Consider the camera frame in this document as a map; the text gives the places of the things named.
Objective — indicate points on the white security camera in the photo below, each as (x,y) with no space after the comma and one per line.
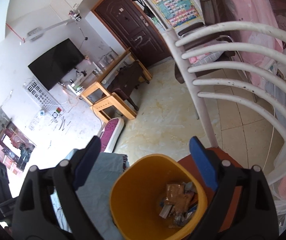
(75,15)

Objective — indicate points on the colourful wall poster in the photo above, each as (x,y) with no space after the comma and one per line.
(179,13)

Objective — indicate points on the black wall television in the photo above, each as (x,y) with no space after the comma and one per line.
(52,66)

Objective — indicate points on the dark brown door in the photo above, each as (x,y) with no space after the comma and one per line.
(133,29)

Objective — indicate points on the yellow trash bin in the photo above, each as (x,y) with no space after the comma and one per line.
(136,195)

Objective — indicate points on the light blue patterned tablecloth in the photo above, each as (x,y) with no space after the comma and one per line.
(94,194)

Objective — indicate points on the wall mirror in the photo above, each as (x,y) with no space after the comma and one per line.
(15,147)

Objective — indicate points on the wooden desk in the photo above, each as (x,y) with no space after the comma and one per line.
(107,74)

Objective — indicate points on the white slatted chair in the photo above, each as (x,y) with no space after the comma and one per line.
(181,56)

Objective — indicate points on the purple white vibration plate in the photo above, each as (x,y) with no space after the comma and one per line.
(110,134)

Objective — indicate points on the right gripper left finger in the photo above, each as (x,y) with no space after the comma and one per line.
(48,206)

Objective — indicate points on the dark piano bench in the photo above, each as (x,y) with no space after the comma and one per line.
(126,81)

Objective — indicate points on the eye chart poster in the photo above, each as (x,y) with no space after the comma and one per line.
(41,96)

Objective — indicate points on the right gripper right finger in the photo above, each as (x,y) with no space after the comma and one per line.
(242,206)

